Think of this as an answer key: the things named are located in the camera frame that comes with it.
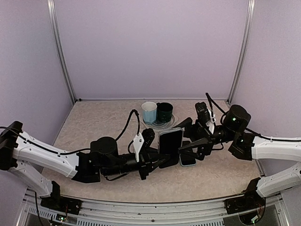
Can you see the right aluminium corner post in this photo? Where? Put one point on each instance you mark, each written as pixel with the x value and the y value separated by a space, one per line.
pixel 243 50

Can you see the dark green mug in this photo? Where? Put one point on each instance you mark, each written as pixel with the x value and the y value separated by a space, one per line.
pixel 164 112

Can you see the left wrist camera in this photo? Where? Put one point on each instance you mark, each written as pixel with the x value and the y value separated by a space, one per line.
pixel 142 142

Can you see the left aluminium corner post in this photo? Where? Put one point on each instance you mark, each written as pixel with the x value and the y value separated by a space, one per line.
pixel 59 48

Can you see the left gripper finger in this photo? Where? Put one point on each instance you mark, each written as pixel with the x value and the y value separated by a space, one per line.
pixel 158 159
pixel 151 152

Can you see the aluminium corner post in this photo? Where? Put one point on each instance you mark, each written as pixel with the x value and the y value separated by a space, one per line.
pixel 243 50
pixel 59 48

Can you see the aluminium front rail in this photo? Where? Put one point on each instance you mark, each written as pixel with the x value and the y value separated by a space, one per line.
pixel 105 213

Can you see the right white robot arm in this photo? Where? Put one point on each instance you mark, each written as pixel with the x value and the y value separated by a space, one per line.
pixel 245 145

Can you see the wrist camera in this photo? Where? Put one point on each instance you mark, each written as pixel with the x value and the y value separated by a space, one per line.
pixel 206 117
pixel 142 142

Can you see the light blue white mug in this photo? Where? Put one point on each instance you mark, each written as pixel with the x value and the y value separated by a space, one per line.
pixel 149 112

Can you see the clear round plate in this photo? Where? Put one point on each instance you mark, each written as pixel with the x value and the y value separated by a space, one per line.
pixel 159 126

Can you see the clear magsafe phone case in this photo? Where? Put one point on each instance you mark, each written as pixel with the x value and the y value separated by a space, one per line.
pixel 159 139

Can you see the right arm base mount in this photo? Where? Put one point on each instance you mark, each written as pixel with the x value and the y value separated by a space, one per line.
pixel 248 201

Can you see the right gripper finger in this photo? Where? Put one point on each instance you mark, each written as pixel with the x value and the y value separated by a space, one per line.
pixel 195 144
pixel 188 127

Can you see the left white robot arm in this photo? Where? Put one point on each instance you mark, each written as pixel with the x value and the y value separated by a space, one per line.
pixel 19 150

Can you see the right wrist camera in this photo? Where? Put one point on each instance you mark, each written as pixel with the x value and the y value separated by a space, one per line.
pixel 206 117

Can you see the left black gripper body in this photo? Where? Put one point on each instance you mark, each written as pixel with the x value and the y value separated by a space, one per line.
pixel 145 163

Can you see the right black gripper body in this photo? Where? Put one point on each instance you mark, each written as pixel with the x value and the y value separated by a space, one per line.
pixel 202 131

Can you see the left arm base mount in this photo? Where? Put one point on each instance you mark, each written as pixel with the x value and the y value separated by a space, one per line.
pixel 66 205

